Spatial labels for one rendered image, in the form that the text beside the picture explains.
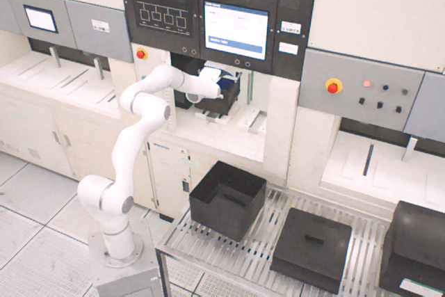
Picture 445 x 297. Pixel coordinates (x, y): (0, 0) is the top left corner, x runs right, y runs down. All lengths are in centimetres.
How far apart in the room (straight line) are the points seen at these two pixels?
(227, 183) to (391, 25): 108
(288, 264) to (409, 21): 104
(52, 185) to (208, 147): 161
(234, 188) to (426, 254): 91
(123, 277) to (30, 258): 128
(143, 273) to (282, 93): 99
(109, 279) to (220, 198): 64
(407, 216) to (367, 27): 78
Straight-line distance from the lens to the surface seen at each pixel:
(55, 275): 286
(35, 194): 338
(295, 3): 157
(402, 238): 171
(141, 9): 192
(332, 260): 175
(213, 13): 172
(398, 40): 157
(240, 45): 172
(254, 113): 234
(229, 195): 199
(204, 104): 226
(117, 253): 182
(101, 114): 253
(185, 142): 222
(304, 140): 188
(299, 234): 179
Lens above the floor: 229
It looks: 39 degrees down
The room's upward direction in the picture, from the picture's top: straight up
